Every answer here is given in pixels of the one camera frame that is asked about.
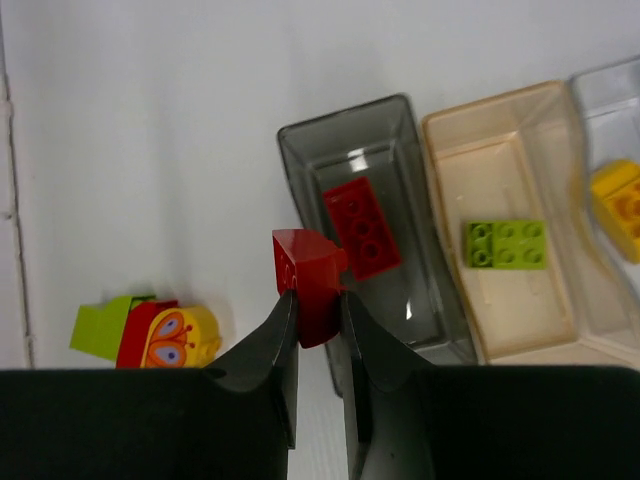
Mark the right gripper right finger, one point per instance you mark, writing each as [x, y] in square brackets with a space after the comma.
[406, 418]

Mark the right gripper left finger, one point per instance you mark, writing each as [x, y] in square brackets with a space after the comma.
[233, 419]

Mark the red round lego brick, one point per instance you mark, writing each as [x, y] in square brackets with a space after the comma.
[311, 265]

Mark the lime green lego brick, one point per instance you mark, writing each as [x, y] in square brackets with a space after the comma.
[505, 245]

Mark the grey plastic container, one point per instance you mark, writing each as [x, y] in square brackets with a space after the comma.
[417, 302]

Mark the orange plastic container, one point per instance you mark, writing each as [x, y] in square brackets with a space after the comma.
[513, 156]

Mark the clear plastic container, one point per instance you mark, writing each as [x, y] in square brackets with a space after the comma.
[607, 101]

